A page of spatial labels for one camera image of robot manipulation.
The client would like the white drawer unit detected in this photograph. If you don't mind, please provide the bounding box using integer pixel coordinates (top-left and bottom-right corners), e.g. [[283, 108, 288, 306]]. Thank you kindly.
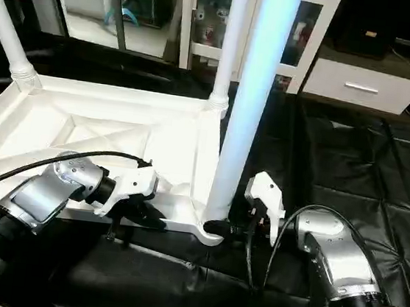
[[299, 54, 410, 118]]

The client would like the black mat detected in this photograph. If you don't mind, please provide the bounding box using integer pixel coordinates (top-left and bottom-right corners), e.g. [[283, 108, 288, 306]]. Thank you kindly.
[[0, 27, 410, 307]]

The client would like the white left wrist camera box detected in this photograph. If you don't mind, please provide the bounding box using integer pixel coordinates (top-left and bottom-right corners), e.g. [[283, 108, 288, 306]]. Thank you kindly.
[[93, 161, 162, 225]]

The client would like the black speaker box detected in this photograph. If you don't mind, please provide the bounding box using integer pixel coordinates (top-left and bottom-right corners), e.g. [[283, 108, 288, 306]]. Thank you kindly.
[[331, 5, 397, 61]]

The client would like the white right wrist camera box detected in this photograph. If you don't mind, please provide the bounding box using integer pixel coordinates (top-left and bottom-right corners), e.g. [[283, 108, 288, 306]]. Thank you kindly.
[[238, 169, 291, 249]]

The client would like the white glass door cabinet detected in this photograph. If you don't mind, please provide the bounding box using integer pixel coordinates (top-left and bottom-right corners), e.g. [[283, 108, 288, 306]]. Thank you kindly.
[[172, 0, 342, 99]]

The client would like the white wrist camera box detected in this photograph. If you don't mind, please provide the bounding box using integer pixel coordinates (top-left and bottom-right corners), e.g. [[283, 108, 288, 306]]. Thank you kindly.
[[93, 161, 162, 225], [238, 169, 291, 249]]

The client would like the white plastic table top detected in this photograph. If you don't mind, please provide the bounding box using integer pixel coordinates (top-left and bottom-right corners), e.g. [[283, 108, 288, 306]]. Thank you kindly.
[[0, 69, 242, 247]]

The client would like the clear plastic storage box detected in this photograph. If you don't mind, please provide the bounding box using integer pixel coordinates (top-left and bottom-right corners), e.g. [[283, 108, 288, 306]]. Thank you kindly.
[[119, 0, 172, 31]]

